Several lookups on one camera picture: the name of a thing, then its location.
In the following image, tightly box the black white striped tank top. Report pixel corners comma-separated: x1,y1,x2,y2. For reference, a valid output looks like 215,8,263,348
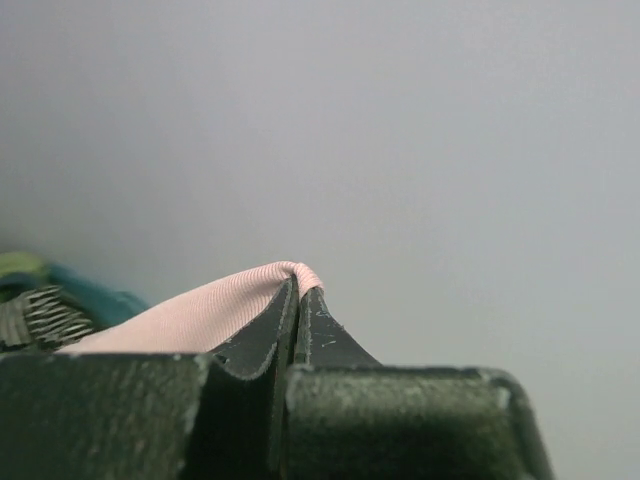
1,286,96,354

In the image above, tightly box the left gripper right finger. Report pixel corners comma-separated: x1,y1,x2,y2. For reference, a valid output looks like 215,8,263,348
284,288,554,479

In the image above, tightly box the teal plastic basket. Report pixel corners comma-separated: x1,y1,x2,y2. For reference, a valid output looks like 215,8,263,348
1,264,150,329

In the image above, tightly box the green tank top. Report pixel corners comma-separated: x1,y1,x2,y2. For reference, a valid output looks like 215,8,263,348
1,252,49,289

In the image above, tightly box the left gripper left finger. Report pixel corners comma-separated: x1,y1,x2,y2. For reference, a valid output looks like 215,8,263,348
1,279,299,479

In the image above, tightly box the pink tank top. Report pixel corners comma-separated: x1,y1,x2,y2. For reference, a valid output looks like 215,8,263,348
58,261,324,354

